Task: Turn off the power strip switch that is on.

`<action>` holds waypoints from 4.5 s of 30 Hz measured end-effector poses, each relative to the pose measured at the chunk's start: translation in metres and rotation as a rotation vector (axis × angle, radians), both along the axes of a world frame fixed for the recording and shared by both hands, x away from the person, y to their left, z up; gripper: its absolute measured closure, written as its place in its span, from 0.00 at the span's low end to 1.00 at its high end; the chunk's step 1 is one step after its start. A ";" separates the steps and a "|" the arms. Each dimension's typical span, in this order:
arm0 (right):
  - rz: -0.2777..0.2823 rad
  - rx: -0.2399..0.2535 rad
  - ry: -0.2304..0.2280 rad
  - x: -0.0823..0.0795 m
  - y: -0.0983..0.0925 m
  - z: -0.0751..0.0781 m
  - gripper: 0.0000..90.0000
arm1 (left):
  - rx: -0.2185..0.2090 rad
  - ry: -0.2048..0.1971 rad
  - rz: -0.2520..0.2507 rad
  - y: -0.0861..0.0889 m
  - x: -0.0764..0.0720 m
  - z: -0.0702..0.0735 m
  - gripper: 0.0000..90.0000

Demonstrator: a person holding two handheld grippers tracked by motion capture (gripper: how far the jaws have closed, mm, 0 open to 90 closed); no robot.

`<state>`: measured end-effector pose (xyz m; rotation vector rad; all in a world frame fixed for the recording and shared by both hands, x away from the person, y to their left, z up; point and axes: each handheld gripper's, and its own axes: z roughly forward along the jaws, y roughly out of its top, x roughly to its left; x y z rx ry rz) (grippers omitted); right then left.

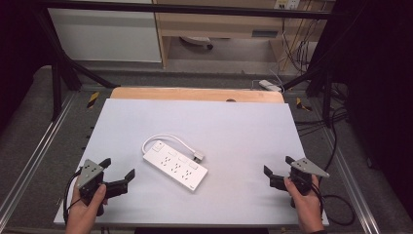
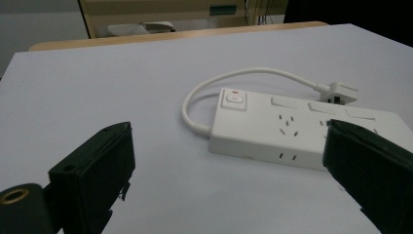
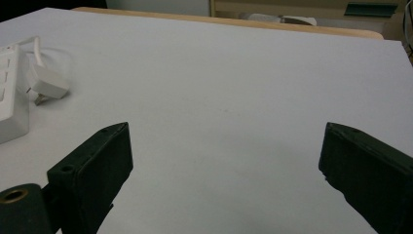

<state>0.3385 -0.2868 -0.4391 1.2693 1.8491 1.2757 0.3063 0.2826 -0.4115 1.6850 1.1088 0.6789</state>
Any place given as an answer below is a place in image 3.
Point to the white power strip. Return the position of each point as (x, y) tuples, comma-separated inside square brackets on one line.
[(9, 94)]

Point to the white power plug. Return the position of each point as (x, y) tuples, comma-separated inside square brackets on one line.
[(48, 85)]

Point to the white and grey bundle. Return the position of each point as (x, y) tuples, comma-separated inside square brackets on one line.
[(279, 19)]

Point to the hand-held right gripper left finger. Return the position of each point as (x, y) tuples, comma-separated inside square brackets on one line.
[(97, 169)]

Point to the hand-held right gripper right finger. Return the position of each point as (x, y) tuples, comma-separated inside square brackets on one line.
[(367, 169)]

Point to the green box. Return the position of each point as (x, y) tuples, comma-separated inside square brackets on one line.
[(370, 9)]

